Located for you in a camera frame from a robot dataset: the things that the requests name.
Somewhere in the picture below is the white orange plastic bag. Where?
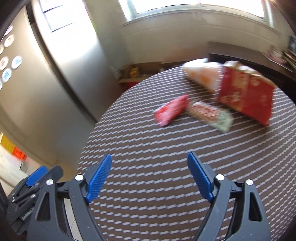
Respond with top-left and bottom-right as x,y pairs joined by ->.
183,58 -> 225,94

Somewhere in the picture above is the silver refrigerator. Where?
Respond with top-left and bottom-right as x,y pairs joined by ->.
0,0 -> 121,163

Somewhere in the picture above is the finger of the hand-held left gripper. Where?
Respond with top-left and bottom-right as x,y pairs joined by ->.
26,165 -> 64,188

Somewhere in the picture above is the red snack packet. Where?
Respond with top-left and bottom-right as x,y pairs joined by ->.
154,95 -> 189,127

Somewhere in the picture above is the row of books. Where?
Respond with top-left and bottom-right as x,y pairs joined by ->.
266,36 -> 296,70

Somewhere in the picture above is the snack packet with green end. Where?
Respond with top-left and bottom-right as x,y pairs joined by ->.
186,102 -> 233,133

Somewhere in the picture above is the cluster of round fridge magnets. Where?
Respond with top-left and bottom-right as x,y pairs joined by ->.
0,24 -> 23,91

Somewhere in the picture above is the large red snack bag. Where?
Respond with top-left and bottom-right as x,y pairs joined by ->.
217,61 -> 278,126

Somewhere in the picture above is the yellow crate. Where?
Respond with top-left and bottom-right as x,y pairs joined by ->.
0,136 -> 15,154

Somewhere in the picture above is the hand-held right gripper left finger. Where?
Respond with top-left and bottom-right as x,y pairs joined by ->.
27,153 -> 113,241

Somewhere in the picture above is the orange crate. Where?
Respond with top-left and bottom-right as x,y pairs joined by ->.
13,147 -> 26,161

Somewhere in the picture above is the dark wooden cabinet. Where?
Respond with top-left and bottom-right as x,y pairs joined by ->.
207,41 -> 296,93

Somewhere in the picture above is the window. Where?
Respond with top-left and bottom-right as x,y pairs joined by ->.
117,0 -> 273,26

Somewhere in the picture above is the open red cardboard box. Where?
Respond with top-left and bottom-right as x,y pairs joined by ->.
111,64 -> 162,90

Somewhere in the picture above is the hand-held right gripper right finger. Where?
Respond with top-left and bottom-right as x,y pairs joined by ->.
187,152 -> 271,241

